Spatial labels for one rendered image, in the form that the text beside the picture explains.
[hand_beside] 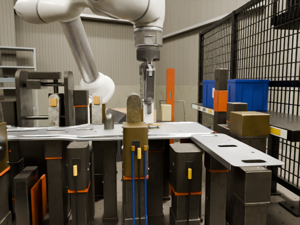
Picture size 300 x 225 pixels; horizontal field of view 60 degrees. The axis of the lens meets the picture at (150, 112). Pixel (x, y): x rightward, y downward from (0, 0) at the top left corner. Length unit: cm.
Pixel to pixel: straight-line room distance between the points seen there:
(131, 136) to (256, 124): 35
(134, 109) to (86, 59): 83
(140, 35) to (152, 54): 7
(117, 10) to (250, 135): 48
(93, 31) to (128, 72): 145
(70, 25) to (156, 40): 63
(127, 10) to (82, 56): 75
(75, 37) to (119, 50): 618
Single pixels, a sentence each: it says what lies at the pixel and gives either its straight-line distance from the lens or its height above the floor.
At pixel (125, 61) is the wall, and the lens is 755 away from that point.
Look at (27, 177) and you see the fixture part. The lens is 86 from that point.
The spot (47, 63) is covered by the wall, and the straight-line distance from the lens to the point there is 710.
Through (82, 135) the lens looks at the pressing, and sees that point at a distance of 74.
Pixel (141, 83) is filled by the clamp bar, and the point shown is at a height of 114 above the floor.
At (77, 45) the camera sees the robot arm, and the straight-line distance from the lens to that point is 140.
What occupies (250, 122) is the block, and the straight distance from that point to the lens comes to 75.
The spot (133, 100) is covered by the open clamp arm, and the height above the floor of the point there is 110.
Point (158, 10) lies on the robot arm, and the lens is 81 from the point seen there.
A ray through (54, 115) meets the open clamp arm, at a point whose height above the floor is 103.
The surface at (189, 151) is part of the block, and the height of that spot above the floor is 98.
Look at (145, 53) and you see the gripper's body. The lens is 80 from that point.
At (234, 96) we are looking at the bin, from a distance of 112.
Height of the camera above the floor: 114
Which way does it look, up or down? 6 degrees down
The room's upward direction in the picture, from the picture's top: straight up
